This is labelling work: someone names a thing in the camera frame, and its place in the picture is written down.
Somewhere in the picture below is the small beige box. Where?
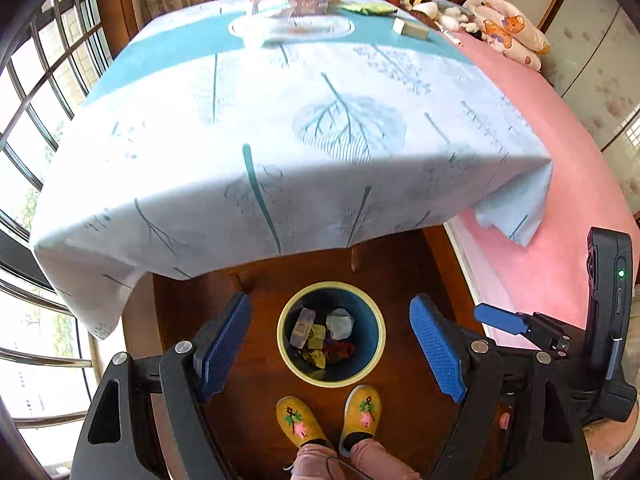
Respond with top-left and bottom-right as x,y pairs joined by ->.
392,18 -> 430,41

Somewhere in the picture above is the light green paper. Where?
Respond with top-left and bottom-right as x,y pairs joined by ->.
337,0 -> 397,16

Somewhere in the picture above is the white purple long box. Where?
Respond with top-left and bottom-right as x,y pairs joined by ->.
290,308 -> 316,349

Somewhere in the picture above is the yellow paper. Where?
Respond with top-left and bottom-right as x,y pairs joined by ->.
303,324 -> 326,370

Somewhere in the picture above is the red paper envelope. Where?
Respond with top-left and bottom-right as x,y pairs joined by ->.
323,340 -> 356,364

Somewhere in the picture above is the white tissue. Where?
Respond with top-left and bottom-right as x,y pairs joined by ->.
326,308 -> 355,341

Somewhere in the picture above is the clear plastic bottle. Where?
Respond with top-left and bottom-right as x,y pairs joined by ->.
243,0 -> 294,47

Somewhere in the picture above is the red white milk carton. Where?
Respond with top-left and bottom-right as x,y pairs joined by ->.
288,0 -> 329,16

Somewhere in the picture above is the blue yellow trash bin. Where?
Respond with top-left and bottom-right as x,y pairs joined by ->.
277,282 -> 386,388

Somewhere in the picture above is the right yellow slipper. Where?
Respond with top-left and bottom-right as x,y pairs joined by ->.
338,385 -> 382,456

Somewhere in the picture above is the yellow slipper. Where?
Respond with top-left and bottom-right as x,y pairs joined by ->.
338,385 -> 382,456
276,396 -> 332,448

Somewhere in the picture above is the left yellow slipper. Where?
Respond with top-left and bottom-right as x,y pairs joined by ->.
276,396 -> 332,448

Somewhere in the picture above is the right pink trouser leg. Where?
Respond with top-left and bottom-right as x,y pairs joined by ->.
350,438 -> 421,480

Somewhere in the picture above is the pink trouser leg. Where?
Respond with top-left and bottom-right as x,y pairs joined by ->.
292,443 -> 346,480
350,438 -> 421,480

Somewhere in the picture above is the left pink trouser leg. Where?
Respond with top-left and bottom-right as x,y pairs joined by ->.
292,443 -> 346,480

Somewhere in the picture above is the pink bed sheet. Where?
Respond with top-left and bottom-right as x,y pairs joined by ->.
447,35 -> 639,327

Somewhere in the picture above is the leaf pattern tablecloth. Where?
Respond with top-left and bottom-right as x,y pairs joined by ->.
30,0 -> 552,338

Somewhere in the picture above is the bear pattern blanket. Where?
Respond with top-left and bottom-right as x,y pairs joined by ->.
463,0 -> 550,72

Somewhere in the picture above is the white pen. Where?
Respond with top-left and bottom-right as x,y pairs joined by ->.
436,23 -> 462,47

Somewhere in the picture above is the bee plush toy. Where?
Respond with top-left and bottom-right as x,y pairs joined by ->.
384,0 -> 483,40

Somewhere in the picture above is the black cable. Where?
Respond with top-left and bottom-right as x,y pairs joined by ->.
324,454 -> 377,480

